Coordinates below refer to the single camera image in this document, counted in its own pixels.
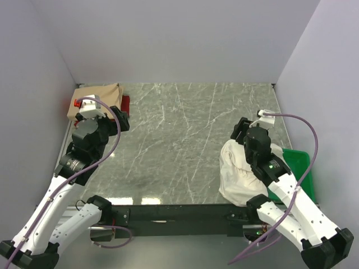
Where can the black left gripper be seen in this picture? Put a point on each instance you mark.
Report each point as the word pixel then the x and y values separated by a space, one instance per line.
pixel 113 125

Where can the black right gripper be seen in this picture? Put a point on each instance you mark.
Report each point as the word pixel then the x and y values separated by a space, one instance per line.
pixel 242 126

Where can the white t shirt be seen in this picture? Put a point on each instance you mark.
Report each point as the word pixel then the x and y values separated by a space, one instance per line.
pixel 238 184

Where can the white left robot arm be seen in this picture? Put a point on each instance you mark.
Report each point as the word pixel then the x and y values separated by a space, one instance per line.
pixel 41 241

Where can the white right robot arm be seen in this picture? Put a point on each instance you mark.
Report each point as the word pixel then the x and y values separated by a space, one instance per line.
pixel 322 243

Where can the folded red t shirt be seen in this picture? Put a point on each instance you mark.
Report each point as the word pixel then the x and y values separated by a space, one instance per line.
pixel 125 104

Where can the green plastic tray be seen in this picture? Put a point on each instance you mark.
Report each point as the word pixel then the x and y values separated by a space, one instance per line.
pixel 298 162

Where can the black base beam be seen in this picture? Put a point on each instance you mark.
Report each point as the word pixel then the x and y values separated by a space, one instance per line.
pixel 176 220

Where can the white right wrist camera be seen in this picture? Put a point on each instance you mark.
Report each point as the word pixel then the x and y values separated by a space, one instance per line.
pixel 265 119

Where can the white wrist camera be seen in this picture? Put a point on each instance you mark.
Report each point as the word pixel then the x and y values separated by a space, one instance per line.
pixel 90 108
pixel 265 119

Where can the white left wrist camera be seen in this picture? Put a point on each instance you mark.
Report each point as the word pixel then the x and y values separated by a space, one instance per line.
pixel 90 108

